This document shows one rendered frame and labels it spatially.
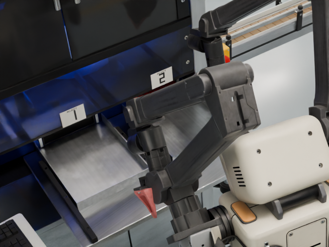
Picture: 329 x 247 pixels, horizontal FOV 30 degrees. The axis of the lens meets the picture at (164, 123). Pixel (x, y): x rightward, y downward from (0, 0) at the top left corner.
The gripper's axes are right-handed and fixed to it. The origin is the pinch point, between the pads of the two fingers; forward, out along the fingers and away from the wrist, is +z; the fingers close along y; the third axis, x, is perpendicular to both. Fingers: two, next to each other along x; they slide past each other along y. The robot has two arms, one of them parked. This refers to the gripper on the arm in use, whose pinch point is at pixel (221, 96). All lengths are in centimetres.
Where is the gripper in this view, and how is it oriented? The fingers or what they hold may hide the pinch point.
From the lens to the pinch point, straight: 194.8
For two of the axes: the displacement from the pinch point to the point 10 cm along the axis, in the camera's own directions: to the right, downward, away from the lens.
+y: -5.1, -3.4, 7.9
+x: -8.4, 4.0, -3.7
